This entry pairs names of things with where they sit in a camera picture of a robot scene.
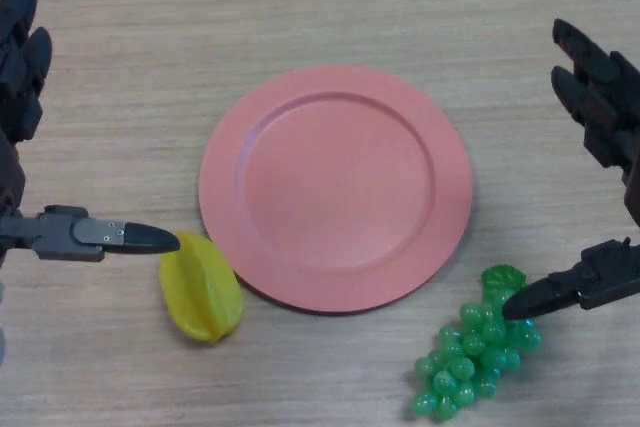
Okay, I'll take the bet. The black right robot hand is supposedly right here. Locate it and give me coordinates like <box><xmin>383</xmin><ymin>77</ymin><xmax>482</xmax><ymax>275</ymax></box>
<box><xmin>501</xmin><ymin>18</ymin><xmax>640</xmax><ymax>321</ymax></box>

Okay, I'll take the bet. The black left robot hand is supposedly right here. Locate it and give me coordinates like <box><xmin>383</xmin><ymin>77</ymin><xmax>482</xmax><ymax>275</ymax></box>
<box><xmin>0</xmin><ymin>0</ymin><xmax>181</xmax><ymax>268</ymax></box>

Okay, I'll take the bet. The yellow starfruit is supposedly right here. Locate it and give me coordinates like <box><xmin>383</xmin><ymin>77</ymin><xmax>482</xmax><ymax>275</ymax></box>
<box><xmin>158</xmin><ymin>230</ymin><xmax>246</xmax><ymax>347</ymax></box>

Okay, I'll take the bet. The pink round plate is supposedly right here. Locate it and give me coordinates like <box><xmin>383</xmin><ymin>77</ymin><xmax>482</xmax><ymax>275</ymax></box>
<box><xmin>198</xmin><ymin>64</ymin><xmax>475</xmax><ymax>317</ymax></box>

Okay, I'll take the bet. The green grape bunch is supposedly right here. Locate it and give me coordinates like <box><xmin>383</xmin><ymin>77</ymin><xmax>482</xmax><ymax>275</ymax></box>
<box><xmin>409</xmin><ymin>264</ymin><xmax>543</xmax><ymax>422</ymax></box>

